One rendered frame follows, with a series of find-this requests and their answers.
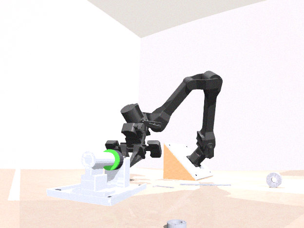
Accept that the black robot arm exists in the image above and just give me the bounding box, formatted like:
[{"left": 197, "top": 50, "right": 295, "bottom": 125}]
[{"left": 120, "top": 71, "right": 223, "bottom": 167}]

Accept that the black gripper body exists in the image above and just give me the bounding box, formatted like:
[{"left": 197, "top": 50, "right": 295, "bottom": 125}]
[{"left": 105, "top": 133, "right": 162, "bottom": 158}]

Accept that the green spacer ring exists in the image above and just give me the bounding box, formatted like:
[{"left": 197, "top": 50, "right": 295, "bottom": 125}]
[{"left": 104, "top": 149, "right": 120, "bottom": 171}]

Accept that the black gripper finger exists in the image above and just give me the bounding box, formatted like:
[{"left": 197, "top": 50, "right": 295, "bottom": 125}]
[
  {"left": 118, "top": 145, "right": 130, "bottom": 157},
  {"left": 130, "top": 145, "right": 146, "bottom": 168}
]

